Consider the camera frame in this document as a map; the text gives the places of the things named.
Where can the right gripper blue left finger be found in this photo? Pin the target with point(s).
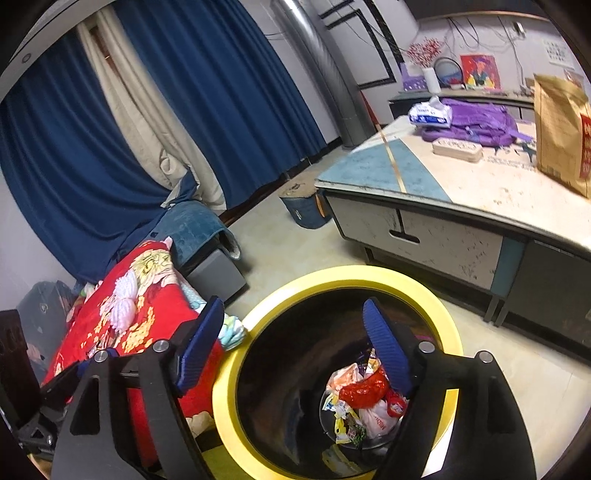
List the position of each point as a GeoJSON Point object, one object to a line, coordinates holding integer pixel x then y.
{"type": "Point", "coordinates": [193, 350]}

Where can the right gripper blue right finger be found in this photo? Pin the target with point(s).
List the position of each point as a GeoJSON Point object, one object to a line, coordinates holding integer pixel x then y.
{"type": "Point", "coordinates": [391, 353]}

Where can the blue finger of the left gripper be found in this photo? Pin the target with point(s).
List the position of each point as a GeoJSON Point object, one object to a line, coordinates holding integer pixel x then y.
{"type": "Point", "coordinates": [82, 366]}

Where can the red plastic bag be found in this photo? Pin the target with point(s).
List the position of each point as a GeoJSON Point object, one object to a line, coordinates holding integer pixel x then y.
{"type": "Point", "coordinates": [366, 393]}

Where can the red snack tube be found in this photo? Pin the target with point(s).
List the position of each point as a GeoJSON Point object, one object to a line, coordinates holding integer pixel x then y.
{"type": "Point", "coordinates": [396, 404]}

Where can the white printed plastic bag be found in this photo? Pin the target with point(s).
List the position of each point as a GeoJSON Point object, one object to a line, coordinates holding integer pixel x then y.
{"type": "Point", "coordinates": [377, 420]}

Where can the green pea snack packet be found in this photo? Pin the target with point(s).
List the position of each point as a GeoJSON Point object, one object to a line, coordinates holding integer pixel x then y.
{"type": "Point", "coordinates": [356, 432]}

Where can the yellow rimmed trash bin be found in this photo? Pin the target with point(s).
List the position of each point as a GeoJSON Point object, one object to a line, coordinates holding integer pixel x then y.
{"type": "Point", "coordinates": [267, 398]}

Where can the grey sofa cushion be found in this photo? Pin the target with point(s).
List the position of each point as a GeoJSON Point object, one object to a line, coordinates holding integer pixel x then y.
{"type": "Point", "coordinates": [43, 313]}

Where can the red floral blanket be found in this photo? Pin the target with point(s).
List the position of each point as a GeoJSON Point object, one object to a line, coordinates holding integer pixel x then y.
{"type": "Point", "coordinates": [161, 308]}

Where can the blue sofa cover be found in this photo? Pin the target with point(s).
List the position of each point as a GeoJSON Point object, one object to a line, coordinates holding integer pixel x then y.
{"type": "Point", "coordinates": [196, 231]}

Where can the blue storage stool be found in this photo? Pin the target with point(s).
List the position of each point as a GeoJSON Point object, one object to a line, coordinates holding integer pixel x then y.
{"type": "Point", "coordinates": [305, 203]}

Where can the coffee table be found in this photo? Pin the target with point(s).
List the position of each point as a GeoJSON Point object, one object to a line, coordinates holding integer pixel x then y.
{"type": "Point", "coordinates": [496, 236]}

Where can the blue curtain left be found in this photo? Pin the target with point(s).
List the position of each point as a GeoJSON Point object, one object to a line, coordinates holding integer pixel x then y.
{"type": "Point", "coordinates": [69, 168]}

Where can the blue curtain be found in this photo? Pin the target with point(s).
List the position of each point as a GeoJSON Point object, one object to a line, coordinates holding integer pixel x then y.
{"type": "Point", "coordinates": [228, 88]}
{"type": "Point", "coordinates": [69, 168]}

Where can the beige curtain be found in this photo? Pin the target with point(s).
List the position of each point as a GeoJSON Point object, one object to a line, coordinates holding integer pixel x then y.
{"type": "Point", "coordinates": [156, 137]}

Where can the beige power strip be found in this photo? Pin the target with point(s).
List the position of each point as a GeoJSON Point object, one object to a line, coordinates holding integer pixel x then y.
{"type": "Point", "coordinates": [458, 149]}

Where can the silver tower air conditioner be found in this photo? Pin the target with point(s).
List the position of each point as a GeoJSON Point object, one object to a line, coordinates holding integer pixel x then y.
{"type": "Point", "coordinates": [322, 57]}

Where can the tissue pack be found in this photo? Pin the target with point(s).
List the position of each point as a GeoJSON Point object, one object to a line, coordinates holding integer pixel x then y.
{"type": "Point", "coordinates": [432, 113]}

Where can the purple cloth bag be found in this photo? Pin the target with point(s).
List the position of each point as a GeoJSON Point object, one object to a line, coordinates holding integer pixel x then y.
{"type": "Point", "coordinates": [486, 124]}

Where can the blue curtain right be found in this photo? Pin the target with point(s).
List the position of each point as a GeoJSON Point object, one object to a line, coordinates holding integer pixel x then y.
{"type": "Point", "coordinates": [228, 88]}

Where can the black tv stand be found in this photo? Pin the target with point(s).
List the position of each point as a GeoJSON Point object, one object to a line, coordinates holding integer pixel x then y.
{"type": "Point", "coordinates": [521, 107]}

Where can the round mirror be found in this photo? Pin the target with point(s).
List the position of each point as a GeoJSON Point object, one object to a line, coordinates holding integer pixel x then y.
{"type": "Point", "coordinates": [449, 73]}

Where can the colourful painting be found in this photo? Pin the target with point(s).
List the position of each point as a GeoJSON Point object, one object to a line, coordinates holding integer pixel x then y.
{"type": "Point", "coordinates": [480, 71]}

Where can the white vase red flowers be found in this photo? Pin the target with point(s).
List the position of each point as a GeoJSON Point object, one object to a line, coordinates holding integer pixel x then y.
{"type": "Point", "coordinates": [424, 54]}

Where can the brown paper bag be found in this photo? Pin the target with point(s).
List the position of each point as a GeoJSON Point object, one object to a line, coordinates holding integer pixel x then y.
{"type": "Point", "coordinates": [562, 117]}

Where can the black curved television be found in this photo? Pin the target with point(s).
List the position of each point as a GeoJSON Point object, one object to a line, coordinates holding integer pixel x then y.
{"type": "Point", "coordinates": [431, 9]}

